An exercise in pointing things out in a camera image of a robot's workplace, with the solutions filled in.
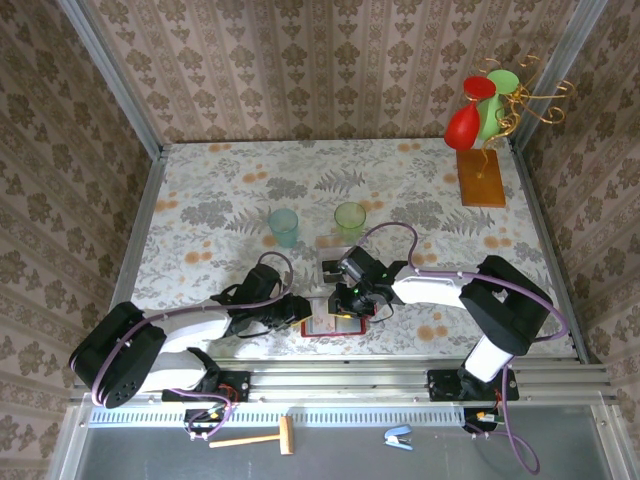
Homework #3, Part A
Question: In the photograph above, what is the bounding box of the red leather card holder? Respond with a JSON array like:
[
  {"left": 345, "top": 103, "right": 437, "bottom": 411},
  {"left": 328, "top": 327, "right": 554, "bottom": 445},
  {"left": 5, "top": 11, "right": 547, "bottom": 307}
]
[{"left": 301, "top": 297, "right": 370, "bottom": 338}]

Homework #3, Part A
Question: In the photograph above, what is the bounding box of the black VIP card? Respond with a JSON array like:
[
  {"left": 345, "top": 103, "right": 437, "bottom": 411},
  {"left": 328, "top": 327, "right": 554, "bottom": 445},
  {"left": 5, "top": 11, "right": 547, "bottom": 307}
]
[{"left": 321, "top": 258, "right": 346, "bottom": 284}]

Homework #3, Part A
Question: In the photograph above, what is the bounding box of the clear acrylic card stand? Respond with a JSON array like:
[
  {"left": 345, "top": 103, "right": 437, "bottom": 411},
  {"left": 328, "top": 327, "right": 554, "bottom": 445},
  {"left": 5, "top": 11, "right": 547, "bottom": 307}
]
[{"left": 313, "top": 233, "right": 352, "bottom": 290}]

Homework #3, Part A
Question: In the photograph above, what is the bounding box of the green plastic cup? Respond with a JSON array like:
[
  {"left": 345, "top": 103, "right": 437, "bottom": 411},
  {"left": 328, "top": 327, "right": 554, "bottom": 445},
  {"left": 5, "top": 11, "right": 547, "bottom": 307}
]
[{"left": 333, "top": 202, "right": 368, "bottom": 245}]

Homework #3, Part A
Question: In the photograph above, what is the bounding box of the blue plastic cup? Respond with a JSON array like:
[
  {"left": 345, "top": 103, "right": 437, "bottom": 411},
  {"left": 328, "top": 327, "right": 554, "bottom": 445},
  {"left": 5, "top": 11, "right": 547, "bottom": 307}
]
[{"left": 267, "top": 207, "right": 301, "bottom": 249}]

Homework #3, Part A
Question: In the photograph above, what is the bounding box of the wooden mallet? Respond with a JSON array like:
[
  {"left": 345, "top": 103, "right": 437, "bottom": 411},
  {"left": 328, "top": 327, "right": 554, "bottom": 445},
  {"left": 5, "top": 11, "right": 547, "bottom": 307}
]
[{"left": 208, "top": 414, "right": 295, "bottom": 457}]

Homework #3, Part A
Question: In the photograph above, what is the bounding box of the black connector box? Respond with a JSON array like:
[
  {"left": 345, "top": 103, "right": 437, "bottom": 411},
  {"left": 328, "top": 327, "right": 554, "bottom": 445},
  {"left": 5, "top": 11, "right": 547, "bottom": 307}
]
[
  {"left": 462, "top": 407, "right": 507, "bottom": 434},
  {"left": 183, "top": 407, "right": 227, "bottom": 434}
]

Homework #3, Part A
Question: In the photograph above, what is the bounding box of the blue stapler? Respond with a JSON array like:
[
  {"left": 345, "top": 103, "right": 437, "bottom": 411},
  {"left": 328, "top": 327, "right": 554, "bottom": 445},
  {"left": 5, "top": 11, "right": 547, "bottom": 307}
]
[{"left": 382, "top": 424, "right": 415, "bottom": 452}]

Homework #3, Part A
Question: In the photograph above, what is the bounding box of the grey metal sheet panel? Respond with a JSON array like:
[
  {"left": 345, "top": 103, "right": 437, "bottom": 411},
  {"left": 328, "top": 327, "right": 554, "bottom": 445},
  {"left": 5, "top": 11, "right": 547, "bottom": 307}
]
[{"left": 47, "top": 399, "right": 640, "bottom": 480}]

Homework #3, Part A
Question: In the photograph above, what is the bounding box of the red wine glass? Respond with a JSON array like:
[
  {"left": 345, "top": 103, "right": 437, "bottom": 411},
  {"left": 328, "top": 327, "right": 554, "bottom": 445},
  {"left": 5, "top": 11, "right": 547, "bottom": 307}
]
[{"left": 443, "top": 75, "right": 498, "bottom": 151}]

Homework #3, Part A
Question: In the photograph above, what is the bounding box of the green wine glass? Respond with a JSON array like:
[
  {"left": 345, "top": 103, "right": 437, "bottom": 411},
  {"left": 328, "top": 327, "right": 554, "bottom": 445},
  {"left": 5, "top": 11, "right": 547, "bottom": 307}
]
[{"left": 475, "top": 68, "right": 521, "bottom": 142}]

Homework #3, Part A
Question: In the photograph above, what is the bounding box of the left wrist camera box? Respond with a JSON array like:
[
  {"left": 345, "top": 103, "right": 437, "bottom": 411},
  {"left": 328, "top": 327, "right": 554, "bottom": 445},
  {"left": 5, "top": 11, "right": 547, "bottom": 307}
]
[{"left": 243, "top": 263, "right": 282, "bottom": 301}]

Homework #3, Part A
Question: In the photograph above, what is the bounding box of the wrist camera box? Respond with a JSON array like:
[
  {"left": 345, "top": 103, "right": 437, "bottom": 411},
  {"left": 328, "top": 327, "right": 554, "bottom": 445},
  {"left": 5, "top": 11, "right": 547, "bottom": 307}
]
[
  {"left": 338, "top": 246, "right": 377, "bottom": 284},
  {"left": 243, "top": 263, "right": 282, "bottom": 301}
]

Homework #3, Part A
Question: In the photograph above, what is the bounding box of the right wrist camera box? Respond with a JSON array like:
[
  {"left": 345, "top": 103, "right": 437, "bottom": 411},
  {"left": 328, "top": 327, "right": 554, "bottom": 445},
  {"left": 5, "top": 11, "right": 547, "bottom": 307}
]
[{"left": 338, "top": 246, "right": 377, "bottom": 284}]

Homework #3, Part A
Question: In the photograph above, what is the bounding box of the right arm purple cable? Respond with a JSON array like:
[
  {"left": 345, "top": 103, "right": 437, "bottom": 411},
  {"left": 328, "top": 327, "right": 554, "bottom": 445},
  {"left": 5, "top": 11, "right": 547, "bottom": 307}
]
[{"left": 355, "top": 222, "right": 571, "bottom": 476}]

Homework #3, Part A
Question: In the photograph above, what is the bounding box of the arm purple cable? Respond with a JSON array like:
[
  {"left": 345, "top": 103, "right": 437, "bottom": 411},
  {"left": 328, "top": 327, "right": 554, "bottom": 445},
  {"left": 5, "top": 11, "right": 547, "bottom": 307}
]
[
  {"left": 92, "top": 251, "right": 296, "bottom": 442},
  {"left": 355, "top": 222, "right": 571, "bottom": 476}
]

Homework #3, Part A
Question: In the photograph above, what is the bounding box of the aluminium frame rail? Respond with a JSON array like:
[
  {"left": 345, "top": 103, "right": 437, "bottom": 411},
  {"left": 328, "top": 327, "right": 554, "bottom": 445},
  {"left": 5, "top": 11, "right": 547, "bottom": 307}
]
[{"left": 69, "top": 355, "right": 619, "bottom": 404}]

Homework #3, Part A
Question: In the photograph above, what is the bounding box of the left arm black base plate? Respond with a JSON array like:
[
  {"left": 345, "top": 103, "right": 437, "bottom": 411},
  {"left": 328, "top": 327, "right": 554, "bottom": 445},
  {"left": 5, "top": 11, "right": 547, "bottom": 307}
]
[{"left": 162, "top": 370, "right": 251, "bottom": 403}]

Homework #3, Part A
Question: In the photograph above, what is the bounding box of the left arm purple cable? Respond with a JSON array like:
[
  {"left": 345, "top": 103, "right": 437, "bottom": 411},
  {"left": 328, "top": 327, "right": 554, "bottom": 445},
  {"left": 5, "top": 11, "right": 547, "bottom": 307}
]
[{"left": 92, "top": 251, "right": 296, "bottom": 442}]

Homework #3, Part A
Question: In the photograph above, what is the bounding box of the white slotted cable duct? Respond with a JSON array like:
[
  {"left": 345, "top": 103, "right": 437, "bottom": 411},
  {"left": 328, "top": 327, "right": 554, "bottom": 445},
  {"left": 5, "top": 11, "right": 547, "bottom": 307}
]
[{"left": 87, "top": 405, "right": 469, "bottom": 429}]

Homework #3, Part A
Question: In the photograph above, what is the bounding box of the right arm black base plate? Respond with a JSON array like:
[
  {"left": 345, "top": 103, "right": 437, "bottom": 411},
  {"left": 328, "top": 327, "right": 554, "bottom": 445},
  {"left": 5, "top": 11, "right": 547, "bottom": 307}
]
[{"left": 427, "top": 368, "right": 520, "bottom": 402}]

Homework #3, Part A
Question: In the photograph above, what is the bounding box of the gold wire rack wooden base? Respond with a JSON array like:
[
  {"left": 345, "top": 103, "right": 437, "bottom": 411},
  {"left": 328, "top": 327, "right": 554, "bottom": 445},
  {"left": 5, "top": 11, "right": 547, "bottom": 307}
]
[{"left": 455, "top": 54, "right": 574, "bottom": 208}]

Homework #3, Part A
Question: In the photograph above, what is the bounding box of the aluminium side rail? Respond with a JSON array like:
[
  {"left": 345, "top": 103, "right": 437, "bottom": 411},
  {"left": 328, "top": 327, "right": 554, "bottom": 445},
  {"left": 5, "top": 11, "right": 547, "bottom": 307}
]
[
  {"left": 94, "top": 149, "right": 166, "bottom": 366},
  {"left": 509, "top": 142, "right": 591, "bottom": 364}
]

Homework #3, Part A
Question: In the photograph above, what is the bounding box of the aluminium frame post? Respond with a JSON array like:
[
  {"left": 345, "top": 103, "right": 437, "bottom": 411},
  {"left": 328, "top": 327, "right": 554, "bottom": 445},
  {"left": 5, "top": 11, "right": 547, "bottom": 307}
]
[
  {"left": 55, "top": 0, "right": 165, "bottom": 160},
  {"left": 508, "top": 0, "right": 611, "bottom": 151}
]

